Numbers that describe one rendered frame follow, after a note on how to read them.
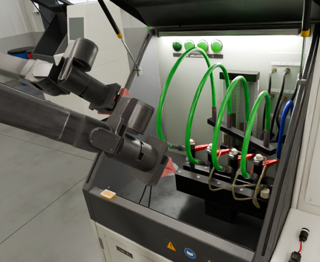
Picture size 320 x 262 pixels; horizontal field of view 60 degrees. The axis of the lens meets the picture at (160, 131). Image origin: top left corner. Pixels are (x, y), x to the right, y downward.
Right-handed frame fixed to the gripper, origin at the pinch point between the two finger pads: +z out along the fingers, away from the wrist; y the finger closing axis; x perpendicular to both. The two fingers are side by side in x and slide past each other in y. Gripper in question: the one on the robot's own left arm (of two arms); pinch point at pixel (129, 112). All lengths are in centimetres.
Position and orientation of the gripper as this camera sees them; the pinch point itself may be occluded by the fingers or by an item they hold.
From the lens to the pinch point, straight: 75.2
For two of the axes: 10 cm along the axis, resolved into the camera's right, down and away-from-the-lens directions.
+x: -3.1, 9.2, -2.5
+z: 6.9, 4.0, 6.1
